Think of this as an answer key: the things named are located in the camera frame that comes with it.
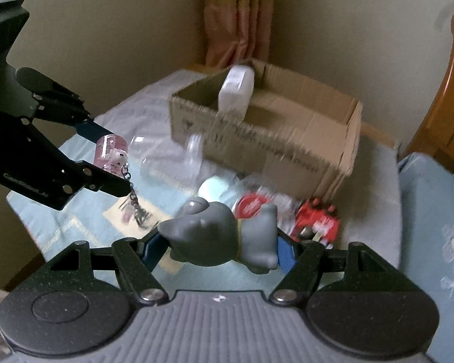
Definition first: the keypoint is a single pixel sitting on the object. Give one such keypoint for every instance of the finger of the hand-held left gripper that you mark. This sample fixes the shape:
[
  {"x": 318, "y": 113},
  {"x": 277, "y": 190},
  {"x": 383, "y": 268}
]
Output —
[
  {"x": 92, "y": 130},
  {"x": 109, "y": 183}
]

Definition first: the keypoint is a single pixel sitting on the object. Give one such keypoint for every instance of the cardboard box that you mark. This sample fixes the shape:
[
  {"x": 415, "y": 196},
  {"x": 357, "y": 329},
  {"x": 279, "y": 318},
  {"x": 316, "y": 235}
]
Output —
[{"x": 280, "y": 151}]

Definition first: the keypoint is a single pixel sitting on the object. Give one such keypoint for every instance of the plaid fleece blanket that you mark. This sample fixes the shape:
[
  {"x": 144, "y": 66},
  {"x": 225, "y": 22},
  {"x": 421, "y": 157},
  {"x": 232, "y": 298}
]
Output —
[{"x": 363, "y": 204}]

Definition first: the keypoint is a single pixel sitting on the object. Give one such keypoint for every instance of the clear glass cup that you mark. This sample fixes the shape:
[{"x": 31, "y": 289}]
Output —
[{"x": 193, "y": 151}]

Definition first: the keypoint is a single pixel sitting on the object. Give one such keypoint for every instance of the pale green round container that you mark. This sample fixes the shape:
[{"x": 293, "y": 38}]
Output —
[{"x": 212, "y": 191}]

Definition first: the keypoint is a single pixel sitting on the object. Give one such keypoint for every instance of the red toy vehicle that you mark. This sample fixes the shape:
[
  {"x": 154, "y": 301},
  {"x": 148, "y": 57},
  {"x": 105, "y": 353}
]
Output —
[{"x": 317, "y": 219}]

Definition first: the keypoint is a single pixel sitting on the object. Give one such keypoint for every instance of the white plastic bottle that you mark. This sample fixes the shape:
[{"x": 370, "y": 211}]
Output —
[{"x": 234, "y": 94}]

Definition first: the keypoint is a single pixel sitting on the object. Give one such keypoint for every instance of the clear plastic container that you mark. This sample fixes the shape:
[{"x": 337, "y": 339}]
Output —
[{"x": 147, "y": 147}]

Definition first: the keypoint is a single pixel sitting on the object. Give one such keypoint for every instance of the clear plastic jar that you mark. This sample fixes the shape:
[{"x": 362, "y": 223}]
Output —
[{"x": 251, "y": 204}]

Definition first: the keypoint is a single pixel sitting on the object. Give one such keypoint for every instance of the grey animal toy figure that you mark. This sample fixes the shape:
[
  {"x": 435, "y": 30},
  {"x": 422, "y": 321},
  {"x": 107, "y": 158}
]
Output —
[{"x": 219, "y": 242}]

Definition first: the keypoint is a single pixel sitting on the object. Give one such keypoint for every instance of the printed paper card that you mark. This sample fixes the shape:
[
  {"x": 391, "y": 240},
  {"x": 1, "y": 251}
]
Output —
[{"x": 117, "y": 211}]

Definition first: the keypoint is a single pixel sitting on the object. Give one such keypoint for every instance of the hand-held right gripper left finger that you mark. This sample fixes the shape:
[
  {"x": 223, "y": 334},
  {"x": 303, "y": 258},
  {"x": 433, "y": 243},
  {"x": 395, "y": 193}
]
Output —
[{"x": 151, "y": 253}]

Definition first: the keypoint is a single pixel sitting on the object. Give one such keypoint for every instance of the pink striped curtain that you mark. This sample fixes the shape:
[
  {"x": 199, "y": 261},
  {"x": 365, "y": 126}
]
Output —
[{"x": 238, "y": 15}]

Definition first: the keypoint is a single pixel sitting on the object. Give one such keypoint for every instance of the wooden headboard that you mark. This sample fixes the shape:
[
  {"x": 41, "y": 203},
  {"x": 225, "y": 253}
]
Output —
[{"x": 450, "y": 102}]

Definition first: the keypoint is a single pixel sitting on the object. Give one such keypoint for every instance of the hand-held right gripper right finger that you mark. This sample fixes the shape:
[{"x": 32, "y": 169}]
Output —
[{"x": 285, "y": 253}]

